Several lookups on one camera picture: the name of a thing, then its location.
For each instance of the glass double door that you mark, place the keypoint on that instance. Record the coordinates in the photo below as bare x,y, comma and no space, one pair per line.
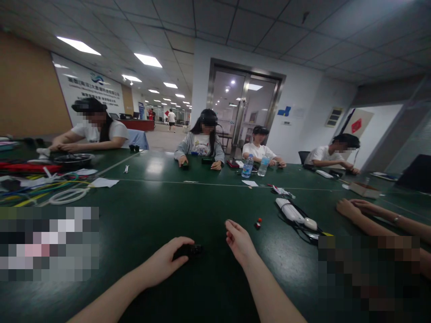
247,107

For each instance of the framed wall notice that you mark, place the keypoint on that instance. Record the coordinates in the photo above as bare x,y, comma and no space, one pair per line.
334,117

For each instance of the white flat device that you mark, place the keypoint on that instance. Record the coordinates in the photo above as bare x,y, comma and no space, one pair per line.
324,174

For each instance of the person's right fingers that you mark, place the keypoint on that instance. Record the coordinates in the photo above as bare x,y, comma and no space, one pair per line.
235,226

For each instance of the dark chair back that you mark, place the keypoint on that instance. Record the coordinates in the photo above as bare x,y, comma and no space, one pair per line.
416,175

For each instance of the small white paper slip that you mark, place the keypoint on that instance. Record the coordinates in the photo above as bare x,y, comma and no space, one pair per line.
250,183

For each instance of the open cardboard box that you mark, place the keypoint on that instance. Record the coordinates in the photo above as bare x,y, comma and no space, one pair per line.
364,190

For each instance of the person's right thumb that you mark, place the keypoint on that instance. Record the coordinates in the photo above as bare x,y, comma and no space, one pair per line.
231,241

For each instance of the reception desk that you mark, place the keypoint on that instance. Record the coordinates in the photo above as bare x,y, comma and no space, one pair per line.
139,123

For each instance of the person's right hand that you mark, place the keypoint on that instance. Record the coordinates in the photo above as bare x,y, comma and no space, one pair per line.
243,245

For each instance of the black office chair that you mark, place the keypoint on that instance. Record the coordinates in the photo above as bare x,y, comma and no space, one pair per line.
303,156

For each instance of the blue wall logo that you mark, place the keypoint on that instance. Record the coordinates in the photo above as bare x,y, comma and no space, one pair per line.
285,111

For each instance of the small white clip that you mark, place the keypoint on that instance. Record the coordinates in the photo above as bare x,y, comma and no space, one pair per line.
126,169

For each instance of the red and white small parts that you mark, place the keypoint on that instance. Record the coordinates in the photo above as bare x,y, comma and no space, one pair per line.
281,190

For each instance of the blue cloth on chair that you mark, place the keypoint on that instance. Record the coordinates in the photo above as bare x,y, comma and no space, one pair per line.
139,138

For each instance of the red and white phone stack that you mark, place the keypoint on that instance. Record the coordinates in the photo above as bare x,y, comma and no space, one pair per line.
235,164

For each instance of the small black box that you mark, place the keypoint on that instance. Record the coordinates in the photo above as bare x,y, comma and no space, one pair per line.
184,166
206,161

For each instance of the small black connector block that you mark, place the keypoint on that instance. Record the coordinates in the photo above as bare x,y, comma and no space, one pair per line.
193,250

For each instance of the person's left hand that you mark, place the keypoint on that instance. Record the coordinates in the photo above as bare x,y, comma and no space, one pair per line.
161,260

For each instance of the person's left thumb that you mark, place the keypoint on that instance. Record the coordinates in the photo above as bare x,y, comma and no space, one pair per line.
180,262

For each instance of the person's left fingers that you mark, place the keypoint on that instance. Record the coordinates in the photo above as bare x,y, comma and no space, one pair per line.
182,241

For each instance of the white oval case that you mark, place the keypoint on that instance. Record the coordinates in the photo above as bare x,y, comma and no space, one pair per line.
310,223

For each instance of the red diamond poster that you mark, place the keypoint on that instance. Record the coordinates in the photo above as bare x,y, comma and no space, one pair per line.
356,125

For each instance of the white power strip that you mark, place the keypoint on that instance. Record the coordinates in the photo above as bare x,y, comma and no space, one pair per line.
289,208

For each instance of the clear water bottle blue label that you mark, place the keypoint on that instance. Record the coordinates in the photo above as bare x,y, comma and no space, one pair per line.
247,167
263,166

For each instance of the black round bowl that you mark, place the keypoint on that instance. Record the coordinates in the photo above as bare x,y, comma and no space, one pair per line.
74,161

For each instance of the red flat tool case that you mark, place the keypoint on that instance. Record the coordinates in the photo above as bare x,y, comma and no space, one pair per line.
23,167

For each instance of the white paper sheet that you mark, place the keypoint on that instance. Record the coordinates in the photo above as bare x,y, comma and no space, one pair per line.
104,182

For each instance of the white coiled tube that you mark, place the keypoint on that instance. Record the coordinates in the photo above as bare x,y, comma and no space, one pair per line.
69,196

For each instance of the small red black part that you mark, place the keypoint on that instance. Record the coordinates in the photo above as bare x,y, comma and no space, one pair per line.
258,223

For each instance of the white wall sign board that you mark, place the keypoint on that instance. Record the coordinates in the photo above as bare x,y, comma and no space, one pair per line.
86,87

